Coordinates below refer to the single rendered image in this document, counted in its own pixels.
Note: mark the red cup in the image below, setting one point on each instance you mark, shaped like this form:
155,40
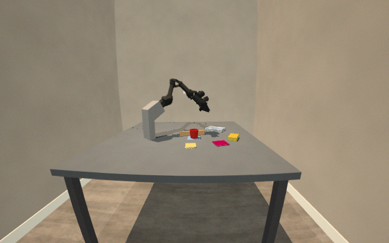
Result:
194,133

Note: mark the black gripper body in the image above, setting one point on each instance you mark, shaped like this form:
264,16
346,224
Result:
201,102

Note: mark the blue and white checkered cloth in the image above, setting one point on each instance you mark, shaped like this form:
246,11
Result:
215,129

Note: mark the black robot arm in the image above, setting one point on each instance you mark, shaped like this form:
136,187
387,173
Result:
167,100

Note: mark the yellow sponge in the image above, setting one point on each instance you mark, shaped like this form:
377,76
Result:
233,137

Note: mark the red square coaster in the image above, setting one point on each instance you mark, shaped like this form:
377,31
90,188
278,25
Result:
220,143

